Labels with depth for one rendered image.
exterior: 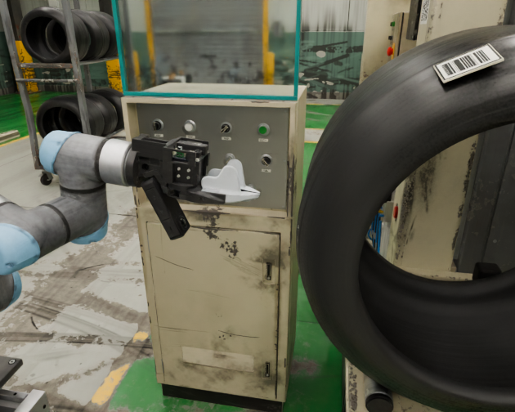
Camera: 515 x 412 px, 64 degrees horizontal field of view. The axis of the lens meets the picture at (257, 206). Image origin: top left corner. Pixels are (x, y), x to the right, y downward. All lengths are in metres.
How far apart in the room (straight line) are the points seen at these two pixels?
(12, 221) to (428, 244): 0.82
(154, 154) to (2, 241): 0.24
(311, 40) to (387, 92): 9.21
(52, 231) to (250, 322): 1.02
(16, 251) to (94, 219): 0.15
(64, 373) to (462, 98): 2.04
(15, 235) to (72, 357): 1.67
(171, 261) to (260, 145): 0.53
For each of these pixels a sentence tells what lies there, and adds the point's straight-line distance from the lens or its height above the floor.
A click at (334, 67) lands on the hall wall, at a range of 9.75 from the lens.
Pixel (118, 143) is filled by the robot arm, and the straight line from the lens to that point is 0.71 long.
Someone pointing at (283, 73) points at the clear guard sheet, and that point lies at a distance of 1.26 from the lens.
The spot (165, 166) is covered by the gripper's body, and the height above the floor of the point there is 1.27.
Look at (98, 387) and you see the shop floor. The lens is 2.13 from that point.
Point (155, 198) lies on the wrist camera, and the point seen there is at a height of 1.21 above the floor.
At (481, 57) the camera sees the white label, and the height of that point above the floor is 1.44.
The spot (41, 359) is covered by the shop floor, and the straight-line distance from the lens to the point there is 2.37.
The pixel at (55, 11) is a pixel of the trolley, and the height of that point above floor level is 1.60.
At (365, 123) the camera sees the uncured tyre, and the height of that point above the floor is 1.36.
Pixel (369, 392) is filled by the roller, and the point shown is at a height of 0.91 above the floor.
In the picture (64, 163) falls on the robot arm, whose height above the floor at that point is 1.26.
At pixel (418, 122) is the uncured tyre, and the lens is 0.51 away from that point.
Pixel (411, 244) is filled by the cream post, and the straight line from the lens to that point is 1.02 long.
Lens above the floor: 1.46
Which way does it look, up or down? 23 degrees down
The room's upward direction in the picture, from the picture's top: straight up
